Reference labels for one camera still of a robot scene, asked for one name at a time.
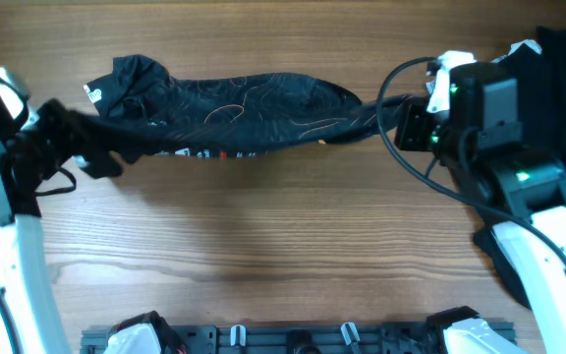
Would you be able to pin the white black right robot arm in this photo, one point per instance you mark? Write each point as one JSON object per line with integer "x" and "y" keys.
{"x": 520, "y": 192}

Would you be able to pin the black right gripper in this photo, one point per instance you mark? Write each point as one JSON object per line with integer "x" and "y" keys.
{"x": 413, "y": 112}

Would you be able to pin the black shirt with orange lines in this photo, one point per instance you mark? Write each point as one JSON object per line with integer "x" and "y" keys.
{"x": 142, "y": 110}

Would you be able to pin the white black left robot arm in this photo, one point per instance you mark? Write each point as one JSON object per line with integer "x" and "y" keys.
{"x": 29, "y": 317}

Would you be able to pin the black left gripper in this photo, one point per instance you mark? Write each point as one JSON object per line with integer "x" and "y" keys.
{"x": 56, "y": 119}

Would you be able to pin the black garment with white trim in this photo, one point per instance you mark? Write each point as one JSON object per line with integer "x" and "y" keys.
{"x": 558, "y": 98}

